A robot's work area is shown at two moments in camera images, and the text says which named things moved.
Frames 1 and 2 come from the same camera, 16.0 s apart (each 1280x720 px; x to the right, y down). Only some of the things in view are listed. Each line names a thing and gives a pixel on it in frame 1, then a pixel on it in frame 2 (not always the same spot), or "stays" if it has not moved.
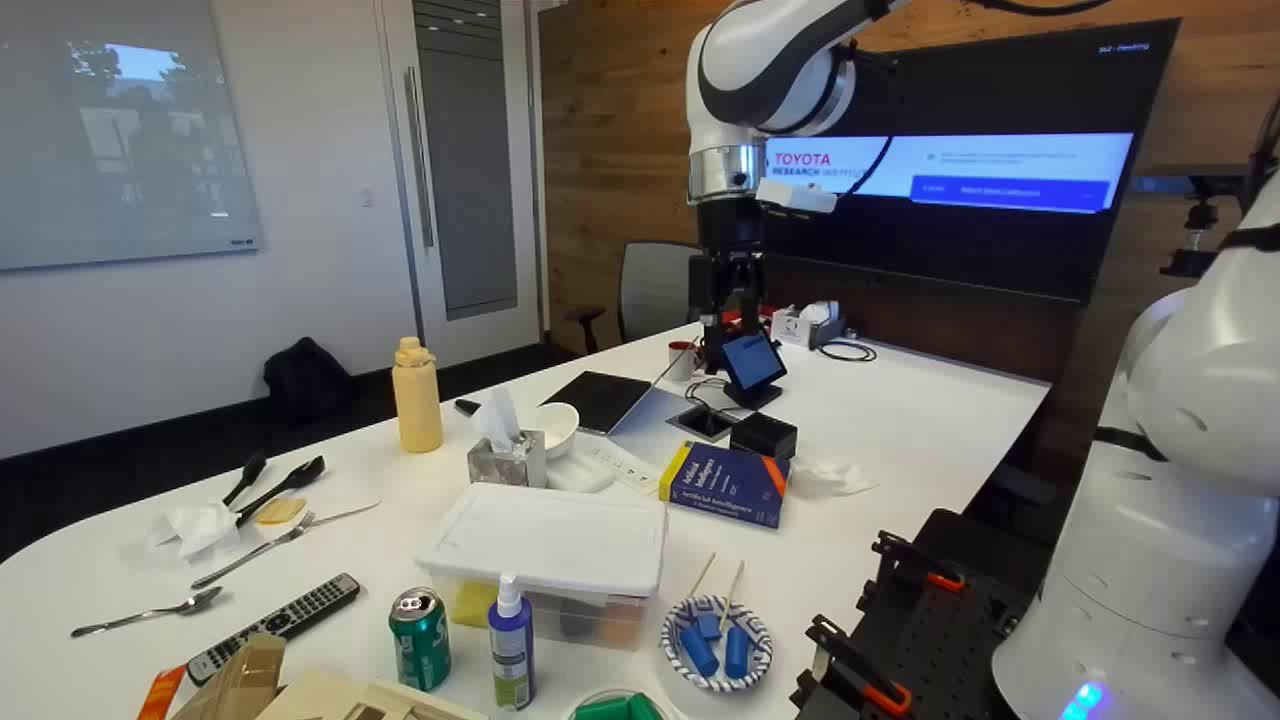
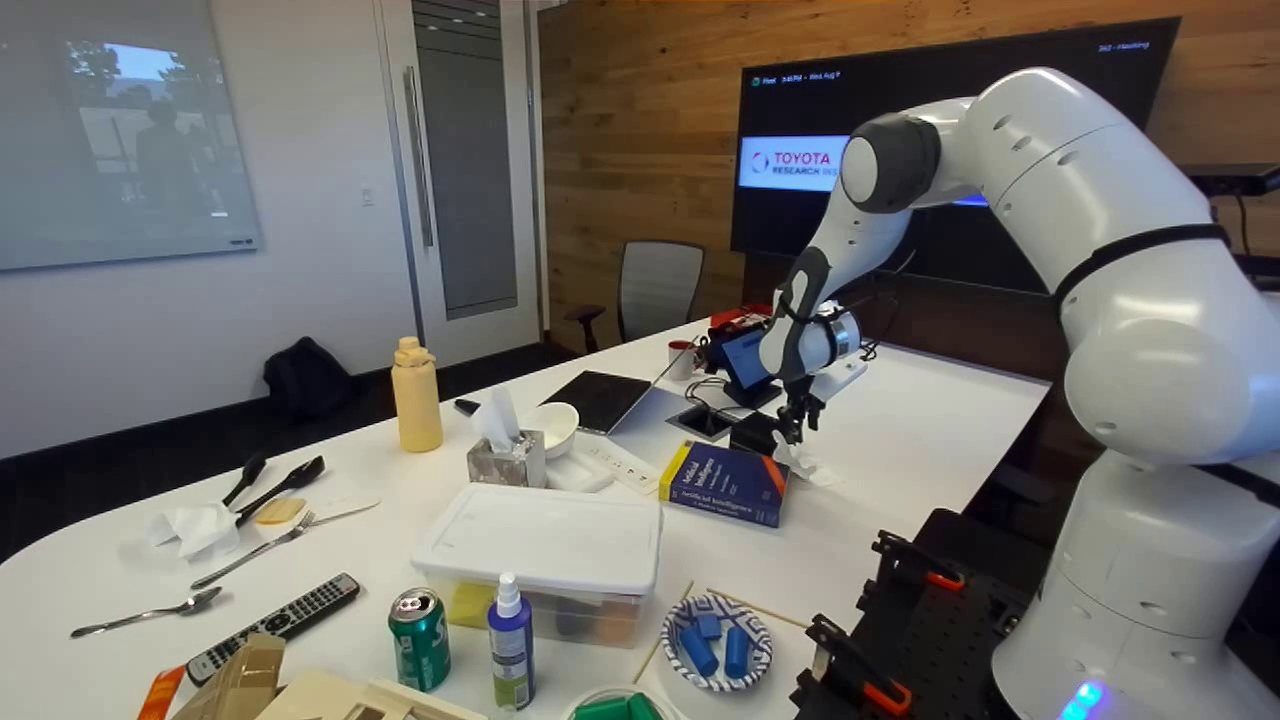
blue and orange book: (726, 480) stays
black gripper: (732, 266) -> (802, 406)
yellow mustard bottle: (418, 396) stays
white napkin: (831, 476) -> (802, 456)
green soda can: (418, 625) stays
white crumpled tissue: (190, 532) stays
